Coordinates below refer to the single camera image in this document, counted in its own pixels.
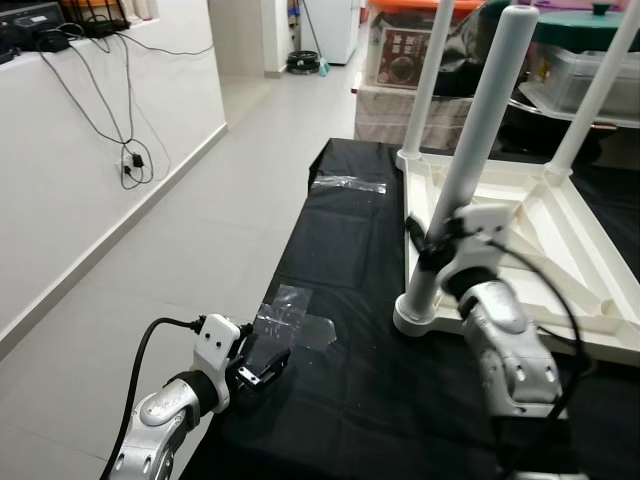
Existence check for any white plastic children table top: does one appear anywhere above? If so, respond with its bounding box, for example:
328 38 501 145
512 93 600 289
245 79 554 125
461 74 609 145
395 150 640 366

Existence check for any clear tape strip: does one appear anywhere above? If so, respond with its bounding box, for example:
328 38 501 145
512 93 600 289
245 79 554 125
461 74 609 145
310 176 388 195

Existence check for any black tablecloth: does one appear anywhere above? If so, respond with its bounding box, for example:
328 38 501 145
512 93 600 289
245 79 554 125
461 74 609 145
180 138 640 480

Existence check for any patterned cloth covered table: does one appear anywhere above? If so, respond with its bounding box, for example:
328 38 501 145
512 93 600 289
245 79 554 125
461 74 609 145
352 85 471 143

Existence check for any black wok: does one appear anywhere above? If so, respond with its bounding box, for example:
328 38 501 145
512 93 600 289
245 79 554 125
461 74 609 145
490 95 606 161

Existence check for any mop with teal head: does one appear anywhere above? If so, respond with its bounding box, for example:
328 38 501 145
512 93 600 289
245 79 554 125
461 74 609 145
300 0 331 77

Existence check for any orange lid storage box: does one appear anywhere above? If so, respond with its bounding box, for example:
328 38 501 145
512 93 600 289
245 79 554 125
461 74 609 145
362 0 441 91

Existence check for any white chest freezer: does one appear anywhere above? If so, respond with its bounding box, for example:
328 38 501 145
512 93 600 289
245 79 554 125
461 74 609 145
305 0 361 66

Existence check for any clear plastic storage bin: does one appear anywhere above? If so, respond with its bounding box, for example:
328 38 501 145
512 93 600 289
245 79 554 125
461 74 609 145
520 45 640 126

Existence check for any dark green pot lid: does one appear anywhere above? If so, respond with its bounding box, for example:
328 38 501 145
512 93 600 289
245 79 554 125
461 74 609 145
535 5 640 51

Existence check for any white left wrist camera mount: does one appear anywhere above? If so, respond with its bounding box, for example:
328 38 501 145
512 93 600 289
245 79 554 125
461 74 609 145
193 313 246 411

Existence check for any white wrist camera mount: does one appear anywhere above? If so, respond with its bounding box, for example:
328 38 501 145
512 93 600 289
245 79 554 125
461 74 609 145
430 203 516 291
193 313 246 411

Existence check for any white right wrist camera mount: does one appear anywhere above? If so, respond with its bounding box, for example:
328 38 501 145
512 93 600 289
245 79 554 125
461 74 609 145
430 203 516 291

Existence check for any black coiled hose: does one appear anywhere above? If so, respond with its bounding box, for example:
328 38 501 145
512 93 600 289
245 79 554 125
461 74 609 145
286 50 323 76

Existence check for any black wall cable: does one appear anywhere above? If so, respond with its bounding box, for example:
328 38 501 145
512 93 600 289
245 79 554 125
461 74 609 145
95 35 156 191
40 50 126 146
120 30 216 58

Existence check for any black wire basket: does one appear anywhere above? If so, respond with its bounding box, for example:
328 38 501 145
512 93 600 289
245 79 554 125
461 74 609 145
60 0 131 31

